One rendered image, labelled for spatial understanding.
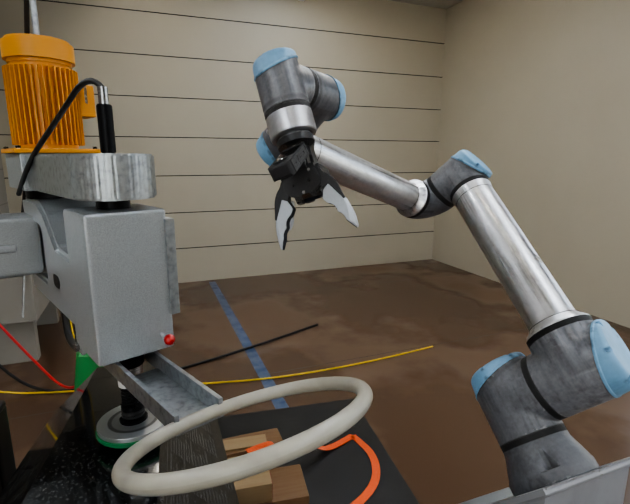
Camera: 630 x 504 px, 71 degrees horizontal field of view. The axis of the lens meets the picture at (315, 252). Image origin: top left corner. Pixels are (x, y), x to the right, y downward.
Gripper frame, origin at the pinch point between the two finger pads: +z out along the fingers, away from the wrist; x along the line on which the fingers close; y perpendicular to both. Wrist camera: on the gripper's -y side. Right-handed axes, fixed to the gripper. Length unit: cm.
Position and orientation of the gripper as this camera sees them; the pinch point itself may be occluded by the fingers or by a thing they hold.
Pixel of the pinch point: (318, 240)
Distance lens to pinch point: 80.0
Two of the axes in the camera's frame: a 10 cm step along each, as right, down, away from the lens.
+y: 3.3, 0.0, 9.4
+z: 2.6, 9.6, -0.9
